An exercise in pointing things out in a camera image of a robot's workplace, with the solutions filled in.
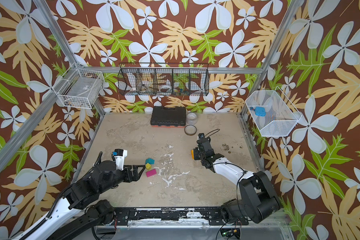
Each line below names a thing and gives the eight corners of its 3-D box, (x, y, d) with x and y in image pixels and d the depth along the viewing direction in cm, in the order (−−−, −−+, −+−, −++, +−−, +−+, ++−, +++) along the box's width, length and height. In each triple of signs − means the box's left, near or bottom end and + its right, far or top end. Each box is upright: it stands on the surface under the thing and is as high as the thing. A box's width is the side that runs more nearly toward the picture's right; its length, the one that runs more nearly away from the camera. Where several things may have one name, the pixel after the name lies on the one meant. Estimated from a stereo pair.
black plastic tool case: (150, 128, 112) (149, 124, 108) (153, 110, 125) (152, 105, 120) (186, 128, 112) (186, 124, 108) (185, 110, 125) (185, 105, 121)
